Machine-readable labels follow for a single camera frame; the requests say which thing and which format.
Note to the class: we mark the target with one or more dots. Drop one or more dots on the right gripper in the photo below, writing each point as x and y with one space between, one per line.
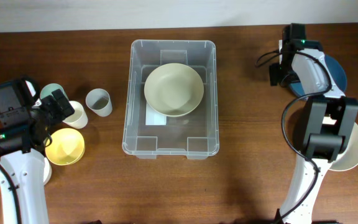
275 76

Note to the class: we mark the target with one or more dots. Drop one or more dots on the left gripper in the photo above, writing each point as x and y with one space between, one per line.
51 104

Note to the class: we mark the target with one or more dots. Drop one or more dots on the cream cup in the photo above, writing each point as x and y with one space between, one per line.
78 119

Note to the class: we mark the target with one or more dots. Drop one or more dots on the dark blue bowl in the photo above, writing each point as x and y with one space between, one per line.
337 72

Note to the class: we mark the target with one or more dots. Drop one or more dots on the cream white bowl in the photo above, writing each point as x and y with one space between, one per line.
349 158

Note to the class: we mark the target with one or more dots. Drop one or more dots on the beige bowl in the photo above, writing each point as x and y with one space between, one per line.
174 89

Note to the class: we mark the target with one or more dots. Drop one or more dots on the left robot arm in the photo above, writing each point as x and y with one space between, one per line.
24 136

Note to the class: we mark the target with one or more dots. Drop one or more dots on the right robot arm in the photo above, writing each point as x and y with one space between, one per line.
319 125

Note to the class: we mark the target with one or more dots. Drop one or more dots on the mint green cup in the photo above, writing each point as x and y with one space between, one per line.
48 89

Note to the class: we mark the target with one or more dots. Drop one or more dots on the yellow small bowl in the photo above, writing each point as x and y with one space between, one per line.
67 147

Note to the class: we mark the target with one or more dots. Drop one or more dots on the grey white cup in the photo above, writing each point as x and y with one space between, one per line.
99 101

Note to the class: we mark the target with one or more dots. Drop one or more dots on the white small bowl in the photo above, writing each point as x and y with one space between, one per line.
47 171

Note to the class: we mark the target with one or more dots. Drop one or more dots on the clear plastic storage bin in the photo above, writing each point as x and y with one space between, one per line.
195 135

